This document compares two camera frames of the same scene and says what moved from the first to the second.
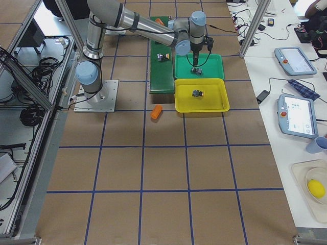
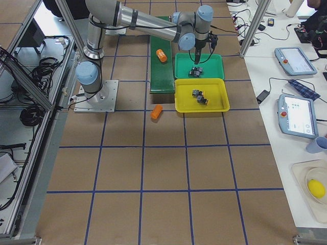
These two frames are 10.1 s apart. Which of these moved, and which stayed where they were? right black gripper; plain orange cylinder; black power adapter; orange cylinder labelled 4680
Moved: orange cylinder labelled 4680
Stayed: plain orange cylinder; right black gripper; black power adapter
